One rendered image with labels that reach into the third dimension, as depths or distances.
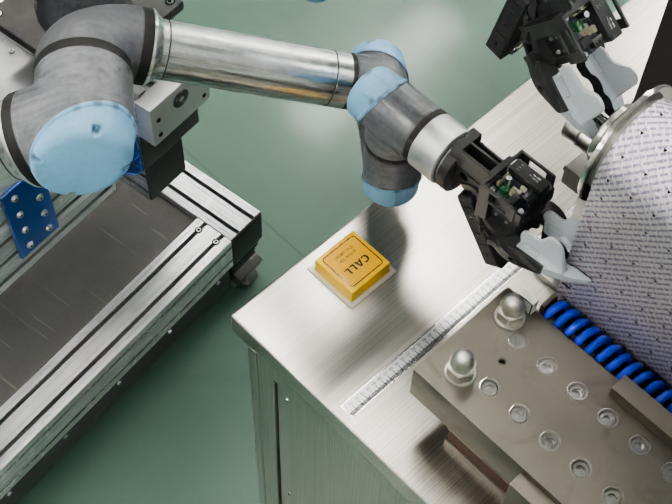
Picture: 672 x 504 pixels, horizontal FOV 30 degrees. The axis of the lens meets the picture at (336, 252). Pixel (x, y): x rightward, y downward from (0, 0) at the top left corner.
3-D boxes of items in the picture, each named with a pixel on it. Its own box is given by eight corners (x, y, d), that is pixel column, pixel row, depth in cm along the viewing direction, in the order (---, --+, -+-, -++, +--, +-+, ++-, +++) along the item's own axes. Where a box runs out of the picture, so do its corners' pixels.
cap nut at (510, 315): (508, 297, 147) (513, 277, 143) (531, 317, 145) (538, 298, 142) (487, 316, 145) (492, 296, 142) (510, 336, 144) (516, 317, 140)
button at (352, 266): (352, 239, 166) (353, 229, 164) (389, 271, 164) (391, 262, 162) (314, 269, 164) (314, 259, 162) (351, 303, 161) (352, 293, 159)
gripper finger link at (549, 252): (581, 274, 135) (518, 221, 139) (571, 302, 140) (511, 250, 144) (600, 258, 137) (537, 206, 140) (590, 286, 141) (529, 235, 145)
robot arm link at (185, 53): (29, 26, 158) (385, 86, 175) (26, 93, 152) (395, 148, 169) (45, -40, 149) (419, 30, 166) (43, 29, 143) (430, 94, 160)
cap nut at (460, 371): (459, 352, 143) (463, 333, 139) (483, 373, 141) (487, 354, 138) (437, 372, 141) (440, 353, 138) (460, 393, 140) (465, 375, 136)
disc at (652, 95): (679, 102, 137) (658, 67, 124) (682, 105, 137) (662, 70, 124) (592, 208, 140) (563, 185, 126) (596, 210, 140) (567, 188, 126)
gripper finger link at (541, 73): (557, 117, 131) (524, 40, 129) (548, 119, 133) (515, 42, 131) (588, 98, 133) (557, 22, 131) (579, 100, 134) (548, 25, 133)
